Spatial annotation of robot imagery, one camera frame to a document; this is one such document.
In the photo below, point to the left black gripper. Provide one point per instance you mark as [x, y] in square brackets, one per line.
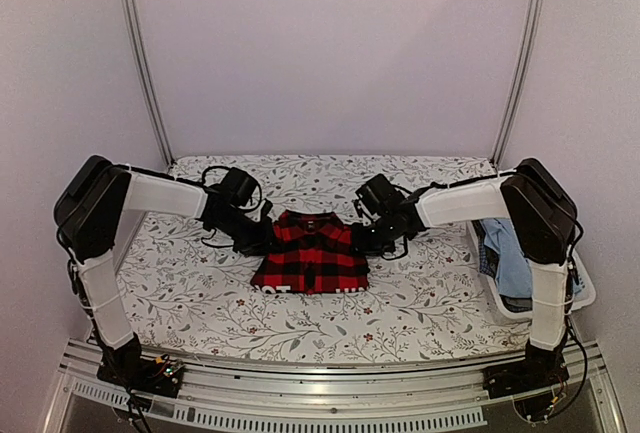
[263, 243]

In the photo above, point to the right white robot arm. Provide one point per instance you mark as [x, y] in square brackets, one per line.
[543, 216]

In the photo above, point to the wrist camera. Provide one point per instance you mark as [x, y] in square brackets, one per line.
[237, 187]
[379, 196]

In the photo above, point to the white plastic laundry basket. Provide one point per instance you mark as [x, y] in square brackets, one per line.
[505, 309]

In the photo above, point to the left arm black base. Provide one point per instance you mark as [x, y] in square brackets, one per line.
[126, 367]

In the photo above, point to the dark checked shirt in basket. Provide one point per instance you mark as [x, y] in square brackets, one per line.
[488, 259]

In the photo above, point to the light blue collared shirt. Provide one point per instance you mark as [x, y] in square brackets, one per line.
[513, 276]

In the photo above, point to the right aluminium frame post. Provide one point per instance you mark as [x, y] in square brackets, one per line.
[523, 59]

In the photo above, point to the red black plaid shirt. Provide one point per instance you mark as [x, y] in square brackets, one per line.
[311, 254]

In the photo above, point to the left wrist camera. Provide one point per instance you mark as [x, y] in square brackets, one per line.
[237, 187]

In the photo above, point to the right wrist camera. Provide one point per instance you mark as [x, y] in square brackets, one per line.
[379, 196]

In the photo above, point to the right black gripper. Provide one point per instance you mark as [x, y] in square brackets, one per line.
[359, 246]

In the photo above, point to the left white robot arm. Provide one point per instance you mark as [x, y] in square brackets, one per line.
[88, 215]

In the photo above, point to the left aluminium frame post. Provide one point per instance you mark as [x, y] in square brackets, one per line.
[145, 77]

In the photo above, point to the aluminium frame post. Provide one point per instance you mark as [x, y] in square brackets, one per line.
[145, 77]
[523, 59]

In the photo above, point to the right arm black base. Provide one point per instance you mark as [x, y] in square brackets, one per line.
[538, 369]

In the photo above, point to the aluminium front rail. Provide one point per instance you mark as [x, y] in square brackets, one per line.
[233, 395]

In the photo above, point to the floral patterned table cloth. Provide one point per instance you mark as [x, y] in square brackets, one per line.
[185, 290]

